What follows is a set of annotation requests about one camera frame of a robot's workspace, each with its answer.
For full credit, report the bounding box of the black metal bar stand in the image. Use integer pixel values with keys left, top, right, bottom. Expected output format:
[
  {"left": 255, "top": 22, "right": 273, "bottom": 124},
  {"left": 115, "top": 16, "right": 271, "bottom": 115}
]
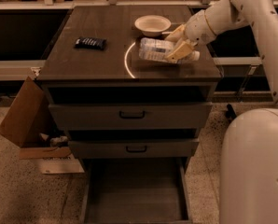
[{"left": 225, "top": 104, "right": 237, "bottom": 120}]

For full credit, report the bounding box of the grey drawer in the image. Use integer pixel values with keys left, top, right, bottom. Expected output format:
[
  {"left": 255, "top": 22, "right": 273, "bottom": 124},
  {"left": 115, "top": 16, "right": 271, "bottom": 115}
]
[
  {"left": 68, "top": 139, "right": 199, "bottom": 159},
  {"left": 49, "top": 103, "right": 212, "bottom": 131}
]

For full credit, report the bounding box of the brown cardboard box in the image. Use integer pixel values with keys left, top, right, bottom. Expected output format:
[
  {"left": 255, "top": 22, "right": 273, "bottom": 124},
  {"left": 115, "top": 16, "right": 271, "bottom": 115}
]
[{"left": 0, "top": 77, "right": 71, "bottom": 160}]

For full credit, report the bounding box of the top grey drawer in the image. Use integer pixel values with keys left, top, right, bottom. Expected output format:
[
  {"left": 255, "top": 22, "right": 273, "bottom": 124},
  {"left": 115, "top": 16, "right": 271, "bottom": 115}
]
[{"left": 49, "top": 103, "right": 212, "bottom": 131}]

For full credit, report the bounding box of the white paper sheet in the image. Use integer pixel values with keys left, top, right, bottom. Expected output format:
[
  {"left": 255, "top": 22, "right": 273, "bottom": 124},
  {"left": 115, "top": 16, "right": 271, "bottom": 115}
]
[{"left": 35, "top": 155, "right": 84, "bottom": 175}]

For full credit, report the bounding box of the open bottom drawer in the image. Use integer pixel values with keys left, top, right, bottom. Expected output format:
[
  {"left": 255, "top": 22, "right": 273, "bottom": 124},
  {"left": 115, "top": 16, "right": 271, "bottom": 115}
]
[{"left": 80, "top": 158, "right": 193, "bottom": 224}]

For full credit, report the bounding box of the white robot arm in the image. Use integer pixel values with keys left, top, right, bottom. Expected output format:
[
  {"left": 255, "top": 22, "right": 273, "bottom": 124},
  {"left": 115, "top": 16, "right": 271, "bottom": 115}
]
[{"left": 166, "top": 0, "right": 278, "bottom": 224}]

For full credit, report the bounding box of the middle grey drawer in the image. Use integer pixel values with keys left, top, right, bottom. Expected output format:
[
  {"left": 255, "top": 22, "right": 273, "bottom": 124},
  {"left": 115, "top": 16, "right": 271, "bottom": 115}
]
[{"left": 68, "top": 139, "right": 199, "bottom": 159}]

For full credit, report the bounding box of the clear blue plastic bottle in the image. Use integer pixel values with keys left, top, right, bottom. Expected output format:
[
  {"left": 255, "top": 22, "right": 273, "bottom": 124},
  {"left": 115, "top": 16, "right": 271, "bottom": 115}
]
[{"left": 138, "top": 36, "right": 201, "bottom": 63}]

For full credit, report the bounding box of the dark wooden drawer cabinet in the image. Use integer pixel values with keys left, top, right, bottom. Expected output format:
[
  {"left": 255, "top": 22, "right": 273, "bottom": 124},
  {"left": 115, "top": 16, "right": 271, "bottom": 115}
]
[{"left": 36, "top": 5, "right": 223, "bottom": 173}]

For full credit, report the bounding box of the dark snack packet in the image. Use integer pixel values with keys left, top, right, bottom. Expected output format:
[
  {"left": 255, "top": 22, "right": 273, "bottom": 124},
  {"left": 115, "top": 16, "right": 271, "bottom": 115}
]
[{"left": 75, "top": 37, "right": 106, "bottom": 50}]

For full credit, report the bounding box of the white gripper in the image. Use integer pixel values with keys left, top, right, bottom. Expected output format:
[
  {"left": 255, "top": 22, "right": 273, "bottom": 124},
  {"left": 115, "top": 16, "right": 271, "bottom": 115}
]
[{"left": 164, "top": 10, "right": 216, "bottom": 63}]

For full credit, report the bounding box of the white bowl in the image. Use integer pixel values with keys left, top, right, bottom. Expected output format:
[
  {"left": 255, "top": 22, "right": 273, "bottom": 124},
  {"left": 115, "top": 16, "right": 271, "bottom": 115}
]
[{"left": 134, "top": 15, "right": 171, "bottom": 37}]

